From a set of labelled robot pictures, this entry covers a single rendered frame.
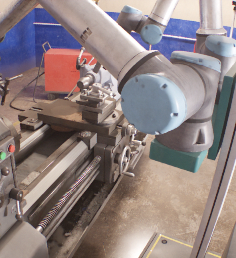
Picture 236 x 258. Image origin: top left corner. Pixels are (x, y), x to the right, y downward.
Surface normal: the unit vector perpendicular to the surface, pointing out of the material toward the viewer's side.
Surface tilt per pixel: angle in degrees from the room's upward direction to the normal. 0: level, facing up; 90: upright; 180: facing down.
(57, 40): 90
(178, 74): 30
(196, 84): 55
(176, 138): 70
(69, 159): 36
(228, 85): 90
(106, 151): 90
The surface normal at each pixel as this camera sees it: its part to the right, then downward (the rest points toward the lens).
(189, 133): -0.01, 0.14
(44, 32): -0.34, 0.43
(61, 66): 0.00, 0.47
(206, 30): -0.50, -0.30
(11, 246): 0.54, -0.64
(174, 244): 0.06, -0.88
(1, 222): 0.94, 0.21
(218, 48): -0.51, 0.30
